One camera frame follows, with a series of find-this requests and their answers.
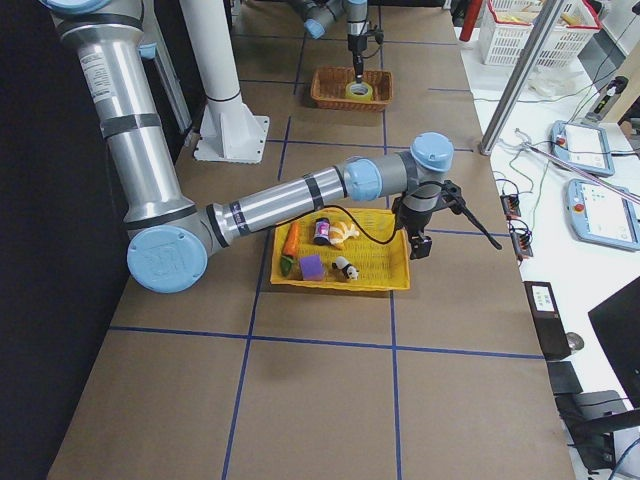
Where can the toy panda figure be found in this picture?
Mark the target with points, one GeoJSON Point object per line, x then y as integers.
{"type": "Point", "coordinates": [348, 270]}

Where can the yellow tape roll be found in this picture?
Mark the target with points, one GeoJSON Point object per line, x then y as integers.
{"type": "Point", "coordinates": [359, 91]}

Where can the teach pendant tablet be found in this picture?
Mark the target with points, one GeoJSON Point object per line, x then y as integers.
{"type": "Point", "coordinates": [584, 146]}
{"type": "Point", "coordinates": [597, 215]}

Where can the aluminium frame post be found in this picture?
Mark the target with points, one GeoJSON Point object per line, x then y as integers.
{"type": "Point", "coordinates": [520, 75]}

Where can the purple foam block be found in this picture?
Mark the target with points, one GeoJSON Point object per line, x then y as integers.
{"type": "Point", "coordinates": [312, 268]}

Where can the crossing blue tape line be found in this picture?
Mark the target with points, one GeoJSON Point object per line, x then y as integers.
{"type": "Point", "coordinates": [334, 343]}

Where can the black box device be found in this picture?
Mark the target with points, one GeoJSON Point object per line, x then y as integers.
{"type": "Point", "coordinates": [547, 321]}

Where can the teach pendant tablet far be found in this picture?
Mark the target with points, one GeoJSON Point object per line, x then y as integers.
{"type": "Point", "coordinates": [584, 146]}

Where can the yellow woven tray basket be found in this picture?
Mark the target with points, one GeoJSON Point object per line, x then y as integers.
{"type": "Point", "coordinates": [379, 253]}

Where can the small circuit board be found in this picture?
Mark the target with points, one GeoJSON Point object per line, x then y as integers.
{"type": "Point", "coordinates": [511, 206]}

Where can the long blue tape line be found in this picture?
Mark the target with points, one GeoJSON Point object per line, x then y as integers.
{"type": "Point", "coordinates": [246, 355]}

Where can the orange toy carrot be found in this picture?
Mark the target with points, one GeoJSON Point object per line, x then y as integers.
{"type": "Point", "coordinates": [289, 251]}

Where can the toy croissant bread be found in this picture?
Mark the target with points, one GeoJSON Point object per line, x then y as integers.
{"type": "Point", "coordinates": [340, 232]}

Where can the black computer monitor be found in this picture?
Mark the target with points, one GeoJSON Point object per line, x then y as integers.
{"type": "Point", "coordinates": [615, 322]}

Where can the brown wicker basket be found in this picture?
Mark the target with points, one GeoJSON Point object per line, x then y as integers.
{"type": "Point", "coordinates": [330, 85]}

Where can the white plastic crate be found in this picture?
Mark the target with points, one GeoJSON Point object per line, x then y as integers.
{"type": "Point", "coordinates": [506, 27]}

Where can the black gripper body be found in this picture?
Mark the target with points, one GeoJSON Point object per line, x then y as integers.
{"type": "Point", "coordinates": [356, 46]}
{"type": "Point", "coordinates": [414, 222]}

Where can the teach pendant tablet near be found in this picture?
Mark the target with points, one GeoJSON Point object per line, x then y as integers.
{"type": "Point", "coordinates": [597, 215]}

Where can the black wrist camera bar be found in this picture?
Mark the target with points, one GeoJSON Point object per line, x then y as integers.
{"type": "Point", "coordinates": [451, 198]}

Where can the small purple drink can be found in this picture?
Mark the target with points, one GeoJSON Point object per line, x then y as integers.
{"type": "Point", "coordinates": [322, 231]}

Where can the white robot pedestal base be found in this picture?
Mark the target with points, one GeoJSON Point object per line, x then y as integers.
{"type": "Point", "coordinates": [229, 131]}

